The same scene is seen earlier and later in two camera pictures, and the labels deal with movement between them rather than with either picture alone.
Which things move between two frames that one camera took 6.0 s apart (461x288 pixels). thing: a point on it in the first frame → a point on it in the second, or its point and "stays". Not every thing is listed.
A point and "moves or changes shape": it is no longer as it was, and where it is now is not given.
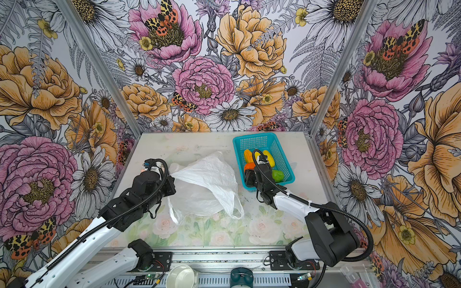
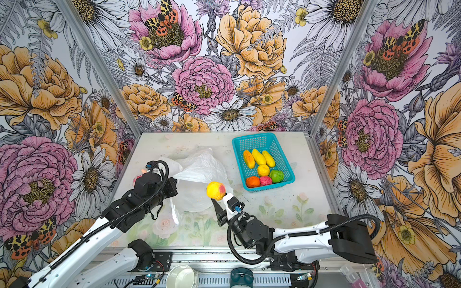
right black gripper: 248,177 → 221,215
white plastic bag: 205,186 moves or changes shape
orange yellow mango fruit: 248,156 stays
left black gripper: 169,189 stays
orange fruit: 250,166 moves or changes shape
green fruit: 278,176 stays
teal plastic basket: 267,141 stays
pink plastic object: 352,278 stays
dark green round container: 241,277 stays
